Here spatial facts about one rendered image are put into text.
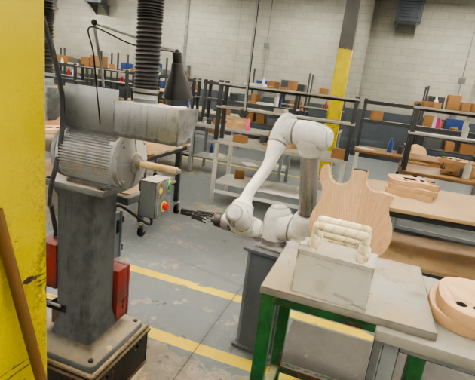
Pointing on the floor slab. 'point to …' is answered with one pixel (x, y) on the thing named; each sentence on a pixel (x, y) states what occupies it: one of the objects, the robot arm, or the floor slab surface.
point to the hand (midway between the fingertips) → (187, 212)
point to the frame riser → (136, 353)
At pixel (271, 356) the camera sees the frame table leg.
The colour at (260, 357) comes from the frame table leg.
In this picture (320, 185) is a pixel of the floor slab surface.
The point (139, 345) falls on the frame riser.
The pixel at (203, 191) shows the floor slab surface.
